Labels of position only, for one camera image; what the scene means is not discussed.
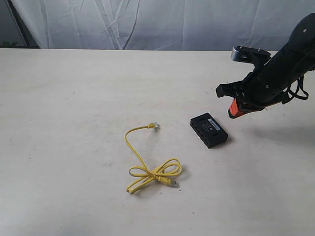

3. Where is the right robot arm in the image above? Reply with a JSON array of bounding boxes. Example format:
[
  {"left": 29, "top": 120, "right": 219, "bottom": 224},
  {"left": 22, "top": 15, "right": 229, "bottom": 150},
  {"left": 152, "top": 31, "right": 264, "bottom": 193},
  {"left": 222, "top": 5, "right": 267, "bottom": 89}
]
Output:
[{"left": 216, "top": 13, "right": 315, "bottom": 118}]

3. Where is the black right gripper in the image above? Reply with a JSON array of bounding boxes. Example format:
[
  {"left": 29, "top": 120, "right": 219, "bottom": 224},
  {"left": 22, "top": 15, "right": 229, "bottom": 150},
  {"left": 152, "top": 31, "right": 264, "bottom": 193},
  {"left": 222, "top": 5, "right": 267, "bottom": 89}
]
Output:
[{"left": 216, "top": 49, "right": 315, "bottom": 118}]

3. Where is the yellow ethernet cable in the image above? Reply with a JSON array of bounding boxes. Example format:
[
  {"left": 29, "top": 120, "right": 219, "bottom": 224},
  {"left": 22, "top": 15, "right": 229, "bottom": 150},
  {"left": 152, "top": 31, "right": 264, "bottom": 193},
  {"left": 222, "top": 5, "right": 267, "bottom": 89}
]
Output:
[{"left": 124, "top": 121, "right": 183, "bottom": 195}]

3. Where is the white backdrop curtain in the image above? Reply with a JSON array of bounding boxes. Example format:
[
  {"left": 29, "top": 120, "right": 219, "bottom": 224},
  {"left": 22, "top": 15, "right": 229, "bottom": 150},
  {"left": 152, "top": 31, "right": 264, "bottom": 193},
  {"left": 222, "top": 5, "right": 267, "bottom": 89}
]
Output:
[{"left": 0, "top": 0, "right": 315, "bottom": 51}]

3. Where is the black network switch box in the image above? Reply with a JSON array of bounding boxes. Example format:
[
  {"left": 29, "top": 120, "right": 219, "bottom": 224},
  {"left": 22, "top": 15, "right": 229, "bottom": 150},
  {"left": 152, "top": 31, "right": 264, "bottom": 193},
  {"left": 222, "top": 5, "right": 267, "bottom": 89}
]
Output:
[{"left": 190, "top": 113, "right": 228, "bottom": 148}]

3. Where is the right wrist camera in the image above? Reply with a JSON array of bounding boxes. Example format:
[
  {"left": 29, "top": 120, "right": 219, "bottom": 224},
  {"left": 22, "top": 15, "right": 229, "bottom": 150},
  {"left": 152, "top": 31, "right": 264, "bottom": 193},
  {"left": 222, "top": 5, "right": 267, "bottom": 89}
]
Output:
[{"left": 231, "top": 46, "right": 271, "bottom": 67}]

